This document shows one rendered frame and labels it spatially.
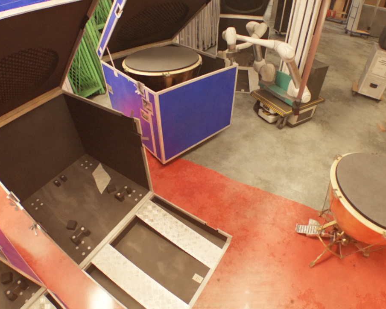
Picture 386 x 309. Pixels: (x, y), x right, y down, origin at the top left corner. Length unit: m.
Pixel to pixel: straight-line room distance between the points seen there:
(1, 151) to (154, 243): 1.48
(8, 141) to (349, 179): 2.55
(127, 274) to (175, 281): 0.36
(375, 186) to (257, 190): 1.13
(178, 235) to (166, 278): 0.35
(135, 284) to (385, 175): 1.91
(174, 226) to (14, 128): 1.57
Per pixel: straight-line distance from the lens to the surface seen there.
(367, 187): 1.67
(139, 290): 1.80
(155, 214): 1.97
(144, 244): 1.99
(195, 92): 2.14
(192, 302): 1.82
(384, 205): 1.64
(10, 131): 2.19
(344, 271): 2.25
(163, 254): 1.93
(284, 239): 2.14
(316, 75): 3.28
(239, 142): 2.87
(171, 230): 1.92
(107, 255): 1.87
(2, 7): 1.21
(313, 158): 2.98
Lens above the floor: 1.80
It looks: 43 degrees down
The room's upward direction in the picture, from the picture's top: straight up
